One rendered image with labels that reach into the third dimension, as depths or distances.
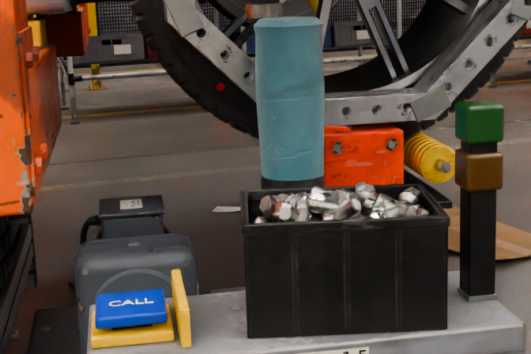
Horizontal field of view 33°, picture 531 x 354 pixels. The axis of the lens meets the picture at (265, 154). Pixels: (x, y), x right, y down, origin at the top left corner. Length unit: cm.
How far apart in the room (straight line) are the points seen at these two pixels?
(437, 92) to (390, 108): 7
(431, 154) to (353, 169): 13
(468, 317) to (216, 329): 25
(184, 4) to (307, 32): 19
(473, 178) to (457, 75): 41
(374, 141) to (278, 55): 24
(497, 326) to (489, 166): 16
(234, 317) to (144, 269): 38
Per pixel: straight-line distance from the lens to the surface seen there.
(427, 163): 134
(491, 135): 94
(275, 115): 114
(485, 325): 93
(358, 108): 129
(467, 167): 94
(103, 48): 512
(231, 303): 98
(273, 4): 102
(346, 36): 551
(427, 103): 131
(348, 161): 129
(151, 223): 146
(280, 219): 88
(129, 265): 132
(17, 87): 110
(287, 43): 112
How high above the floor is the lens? 80
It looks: 12 degrees down
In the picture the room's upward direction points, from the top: 2 degrees counter-clockwise
